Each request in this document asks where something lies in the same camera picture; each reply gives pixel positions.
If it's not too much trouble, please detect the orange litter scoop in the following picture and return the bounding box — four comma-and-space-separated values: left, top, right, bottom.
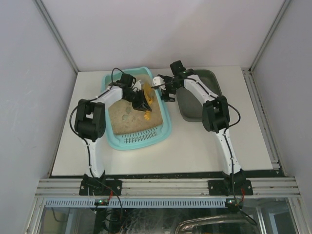
142, 83, 154, 120

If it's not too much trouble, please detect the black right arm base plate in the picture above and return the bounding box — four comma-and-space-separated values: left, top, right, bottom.
208, 178, 254, 196

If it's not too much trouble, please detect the beige cat litter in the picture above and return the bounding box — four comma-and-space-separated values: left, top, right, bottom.
108, 74, 163, 135

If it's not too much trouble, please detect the dark grey plastic tub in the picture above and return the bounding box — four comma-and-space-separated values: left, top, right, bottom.
176, 69, 222, 122

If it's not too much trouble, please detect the black camera cable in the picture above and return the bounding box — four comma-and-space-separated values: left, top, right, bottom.
69, 67, 127, 171
151, 73, 259, 226

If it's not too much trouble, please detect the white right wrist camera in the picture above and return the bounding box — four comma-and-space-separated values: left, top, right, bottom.
152, 76, 165, 89

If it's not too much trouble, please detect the light blue cable duct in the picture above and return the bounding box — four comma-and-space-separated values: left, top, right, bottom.
45, 197, 227, 208

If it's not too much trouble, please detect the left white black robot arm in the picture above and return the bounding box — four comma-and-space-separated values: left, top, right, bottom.
70, 73, 152, 179

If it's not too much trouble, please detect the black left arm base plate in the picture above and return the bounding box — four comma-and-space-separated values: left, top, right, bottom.
79, 174, 122, 196

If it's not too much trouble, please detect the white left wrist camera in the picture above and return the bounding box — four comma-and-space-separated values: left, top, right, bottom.
133, 80, 144, 90

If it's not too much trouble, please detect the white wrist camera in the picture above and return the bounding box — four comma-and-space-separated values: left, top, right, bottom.
152, 76, 165, 89
133, 80, 144, 90

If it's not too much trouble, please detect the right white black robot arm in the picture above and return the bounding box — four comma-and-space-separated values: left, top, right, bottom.
153, 60, 246, 187

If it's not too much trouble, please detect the black left camera cable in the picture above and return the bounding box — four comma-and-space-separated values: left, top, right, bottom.
69, 67, 127, 171

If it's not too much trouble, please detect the black right camera cable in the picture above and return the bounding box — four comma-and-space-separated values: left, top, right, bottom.
151, 73, 259, 226

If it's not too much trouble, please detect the light blue litter box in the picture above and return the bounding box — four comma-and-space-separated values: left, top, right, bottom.
101, 66, 173, 152

